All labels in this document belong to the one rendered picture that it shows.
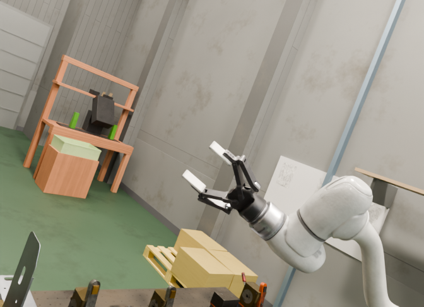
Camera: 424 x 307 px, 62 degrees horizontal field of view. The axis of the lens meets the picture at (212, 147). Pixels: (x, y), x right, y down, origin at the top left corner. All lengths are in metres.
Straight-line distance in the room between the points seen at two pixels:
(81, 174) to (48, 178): 0.50
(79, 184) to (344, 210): 5.48
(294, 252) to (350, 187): 0.21
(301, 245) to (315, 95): 3.96
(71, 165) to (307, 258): 5.24
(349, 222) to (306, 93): 4.05
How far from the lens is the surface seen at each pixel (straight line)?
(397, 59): 4.53
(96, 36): 9.44
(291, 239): 0.93
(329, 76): 4.80
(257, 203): 0.92
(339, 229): 0.92
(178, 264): 4.18
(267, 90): 4.92
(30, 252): 1.09
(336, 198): 0.89
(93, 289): 1.42
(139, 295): 2.35
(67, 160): 5.90
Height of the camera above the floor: 1.77
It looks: 2 degrees down
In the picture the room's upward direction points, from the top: 21 degrees clockwise
